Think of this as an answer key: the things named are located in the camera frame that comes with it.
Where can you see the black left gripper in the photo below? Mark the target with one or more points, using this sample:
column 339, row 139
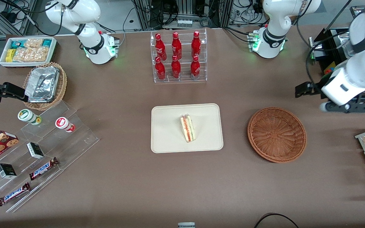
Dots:
column 316, row 88

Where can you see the triangular sandwich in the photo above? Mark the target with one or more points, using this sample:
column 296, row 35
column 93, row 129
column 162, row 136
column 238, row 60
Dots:
column 188, row 128

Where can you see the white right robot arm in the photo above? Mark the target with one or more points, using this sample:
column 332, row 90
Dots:
column 90, row 44

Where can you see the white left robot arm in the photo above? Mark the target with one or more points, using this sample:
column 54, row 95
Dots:
column 276, row 19

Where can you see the oval tan wicker basket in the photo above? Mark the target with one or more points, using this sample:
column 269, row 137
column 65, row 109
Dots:
column 62, row 85

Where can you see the round brown wicker basket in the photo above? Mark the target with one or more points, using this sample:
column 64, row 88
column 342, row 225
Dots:
column 276, row 136

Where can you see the cream plastic tray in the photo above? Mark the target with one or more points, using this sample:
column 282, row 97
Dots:
column 166, row 133

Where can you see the green lidded cup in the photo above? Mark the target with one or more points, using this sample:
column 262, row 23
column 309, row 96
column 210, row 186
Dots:
column 27, row 116

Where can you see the silver foil container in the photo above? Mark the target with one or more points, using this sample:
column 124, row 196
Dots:
column 41, row 84

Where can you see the white rectangular snack bin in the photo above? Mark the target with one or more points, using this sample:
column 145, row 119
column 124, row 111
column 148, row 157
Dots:
column 2, row 60

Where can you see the yellow snack pack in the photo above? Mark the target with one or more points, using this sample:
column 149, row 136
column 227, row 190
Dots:
column 9, row 55

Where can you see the large clear cracker bag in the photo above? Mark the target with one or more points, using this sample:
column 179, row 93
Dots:
column 30, row 54

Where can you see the black metal machine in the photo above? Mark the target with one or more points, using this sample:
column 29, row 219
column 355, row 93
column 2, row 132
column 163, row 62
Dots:
column 320, row 52

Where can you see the teal snack pack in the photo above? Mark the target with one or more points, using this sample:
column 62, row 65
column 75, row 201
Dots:
column 16, row 43
column 46, row 43

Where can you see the small clear cracker bag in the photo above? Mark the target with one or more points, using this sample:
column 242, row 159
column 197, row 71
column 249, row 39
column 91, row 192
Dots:
column 33, row 43

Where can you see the red lidded cup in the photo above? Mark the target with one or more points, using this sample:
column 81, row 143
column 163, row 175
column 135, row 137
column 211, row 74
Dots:
column 63, row 123

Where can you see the small black box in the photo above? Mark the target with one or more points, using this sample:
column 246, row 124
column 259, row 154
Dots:
column 6, row 171
column 35, row 150

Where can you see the clear acrylic stepped stand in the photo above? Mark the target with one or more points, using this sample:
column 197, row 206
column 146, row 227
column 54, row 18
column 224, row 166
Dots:
column 74, row 142

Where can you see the brown snickers bar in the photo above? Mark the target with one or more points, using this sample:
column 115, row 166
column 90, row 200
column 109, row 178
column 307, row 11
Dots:
column 14, row 194
column 43, row 168

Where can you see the red cola bottle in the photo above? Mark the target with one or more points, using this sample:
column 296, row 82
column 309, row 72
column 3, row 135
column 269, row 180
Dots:
column 196, row 44
column 195, row 68
column 160, row 46
column 160, row 69
column 176, row 68
column 176, row 46

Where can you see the clear acrylic bottle rack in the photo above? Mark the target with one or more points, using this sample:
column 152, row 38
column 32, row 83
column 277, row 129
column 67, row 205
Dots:
column 184, row 77

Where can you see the white power strip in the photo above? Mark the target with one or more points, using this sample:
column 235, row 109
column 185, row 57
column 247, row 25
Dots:
column 184, row 22

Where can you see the black equipment rack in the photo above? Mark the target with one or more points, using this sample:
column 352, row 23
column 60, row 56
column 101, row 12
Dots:
column 185, row 8

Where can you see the small grey block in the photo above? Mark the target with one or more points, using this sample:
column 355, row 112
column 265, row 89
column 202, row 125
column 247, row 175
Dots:
column 186, row 225

